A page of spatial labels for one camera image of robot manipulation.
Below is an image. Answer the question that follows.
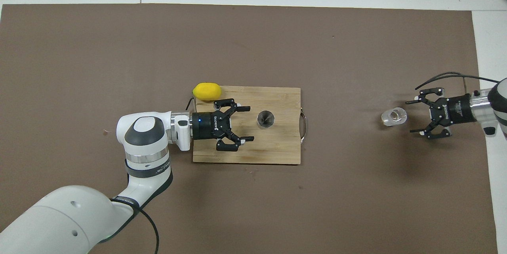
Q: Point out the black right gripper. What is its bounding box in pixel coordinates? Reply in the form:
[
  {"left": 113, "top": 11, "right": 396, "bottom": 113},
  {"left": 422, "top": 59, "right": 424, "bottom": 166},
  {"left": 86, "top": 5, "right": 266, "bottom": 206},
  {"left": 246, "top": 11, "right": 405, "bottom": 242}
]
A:
[{"left": 406, "top": 87, "right": 477, "bottom": 140}]

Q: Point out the brown table mat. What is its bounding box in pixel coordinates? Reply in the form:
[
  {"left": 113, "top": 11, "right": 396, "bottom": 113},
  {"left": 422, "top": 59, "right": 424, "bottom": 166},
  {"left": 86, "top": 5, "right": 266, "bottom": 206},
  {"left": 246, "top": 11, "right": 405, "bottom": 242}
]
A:
[{"left": 0, "top": 4, "right": 499, "bottom": 254}]

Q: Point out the metal jigger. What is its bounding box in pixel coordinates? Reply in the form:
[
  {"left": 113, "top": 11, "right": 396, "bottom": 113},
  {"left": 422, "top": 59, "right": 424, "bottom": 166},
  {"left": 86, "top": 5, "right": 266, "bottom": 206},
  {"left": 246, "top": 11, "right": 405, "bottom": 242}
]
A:
[{"left": 257, "top": 110, "right": 275, "bottom": 129}]

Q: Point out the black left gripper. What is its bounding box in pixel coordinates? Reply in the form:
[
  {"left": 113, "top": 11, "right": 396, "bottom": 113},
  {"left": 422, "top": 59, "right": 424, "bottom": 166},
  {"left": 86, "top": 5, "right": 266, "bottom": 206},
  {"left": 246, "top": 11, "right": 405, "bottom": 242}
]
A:
[{"left": 192, "top": 98, "right": 254, "bottom": 152}]

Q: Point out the clear glass cup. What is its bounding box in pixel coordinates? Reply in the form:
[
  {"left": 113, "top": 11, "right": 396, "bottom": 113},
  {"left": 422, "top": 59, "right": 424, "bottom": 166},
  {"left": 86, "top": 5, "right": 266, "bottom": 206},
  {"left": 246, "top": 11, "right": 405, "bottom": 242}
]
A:
[{"left": 381, "top": 107, "right": 408, "bottom": 126}]

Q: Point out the wooden cutting board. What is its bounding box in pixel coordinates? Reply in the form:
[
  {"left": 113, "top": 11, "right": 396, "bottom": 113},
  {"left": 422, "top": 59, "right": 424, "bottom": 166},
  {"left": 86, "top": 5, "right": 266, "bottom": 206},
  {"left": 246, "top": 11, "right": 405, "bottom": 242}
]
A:
[{"left": 193, "top": 86, "right": 307, "bottom": 165}]

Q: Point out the yellow lemon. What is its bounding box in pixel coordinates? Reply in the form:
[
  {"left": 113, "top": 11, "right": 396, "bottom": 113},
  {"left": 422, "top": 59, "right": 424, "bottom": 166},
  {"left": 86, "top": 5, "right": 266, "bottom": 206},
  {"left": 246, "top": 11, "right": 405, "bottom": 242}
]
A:
[{"left": 193, "top": 82, "right": 222, "bottom": 101}]

